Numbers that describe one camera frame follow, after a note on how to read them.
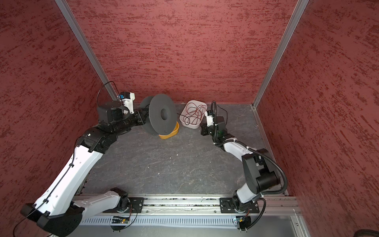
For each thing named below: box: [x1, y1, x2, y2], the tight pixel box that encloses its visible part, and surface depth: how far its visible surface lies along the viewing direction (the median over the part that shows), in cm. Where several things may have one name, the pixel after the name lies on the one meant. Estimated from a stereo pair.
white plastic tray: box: [179, 100, 208, 129], surface depth 116 cm
